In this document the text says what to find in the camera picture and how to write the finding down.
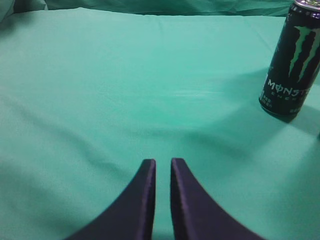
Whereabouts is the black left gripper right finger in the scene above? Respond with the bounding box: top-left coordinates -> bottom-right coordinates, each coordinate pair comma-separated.
170,158 -> 262,240

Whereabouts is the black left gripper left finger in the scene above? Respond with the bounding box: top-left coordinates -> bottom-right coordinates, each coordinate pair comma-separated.
67,159 -> 156,240

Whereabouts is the green table cloth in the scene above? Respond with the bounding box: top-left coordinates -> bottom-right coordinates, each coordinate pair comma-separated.
0,8 -> 320,240

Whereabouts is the black green Monster can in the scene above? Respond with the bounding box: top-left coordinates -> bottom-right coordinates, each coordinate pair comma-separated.
258,0 -> 320,118

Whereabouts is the dark green backdrop cloth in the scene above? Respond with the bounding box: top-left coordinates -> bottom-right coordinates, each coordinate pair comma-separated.
0,0 -> 320,21

